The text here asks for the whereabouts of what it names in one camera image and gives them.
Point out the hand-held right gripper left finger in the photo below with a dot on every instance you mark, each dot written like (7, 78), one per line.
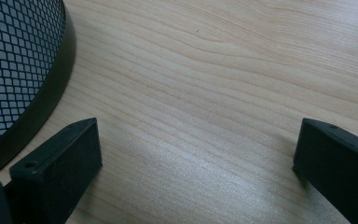
(59, 165)

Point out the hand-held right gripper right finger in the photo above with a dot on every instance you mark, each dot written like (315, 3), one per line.
(338, 165)

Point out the black mesh metal basket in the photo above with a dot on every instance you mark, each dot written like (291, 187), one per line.
(15, 62)

